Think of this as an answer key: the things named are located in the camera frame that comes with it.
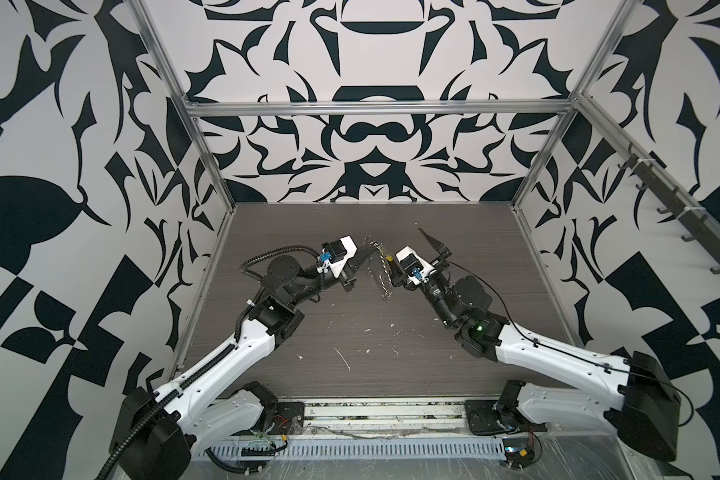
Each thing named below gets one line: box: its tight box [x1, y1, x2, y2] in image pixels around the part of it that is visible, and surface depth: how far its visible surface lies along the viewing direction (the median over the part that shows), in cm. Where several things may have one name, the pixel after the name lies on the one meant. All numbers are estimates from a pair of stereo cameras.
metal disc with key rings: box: [364, 235, 393, 300], surface depth 63 cm
